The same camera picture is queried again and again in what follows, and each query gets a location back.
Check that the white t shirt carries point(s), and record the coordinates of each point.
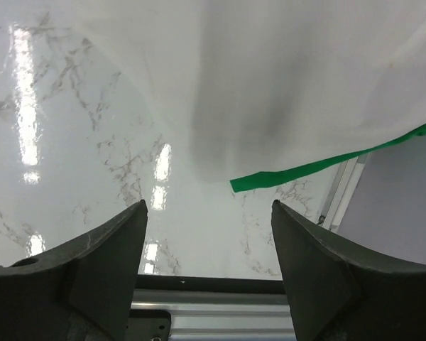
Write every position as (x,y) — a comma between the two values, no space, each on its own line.
(242,87)

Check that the aluminium frame rail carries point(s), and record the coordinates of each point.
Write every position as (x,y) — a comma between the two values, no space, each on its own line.
(341,192)

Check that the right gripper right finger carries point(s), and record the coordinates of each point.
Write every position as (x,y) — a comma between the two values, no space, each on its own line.
(339,290)

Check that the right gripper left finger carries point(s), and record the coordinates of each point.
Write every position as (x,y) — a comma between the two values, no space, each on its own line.
(79,290)

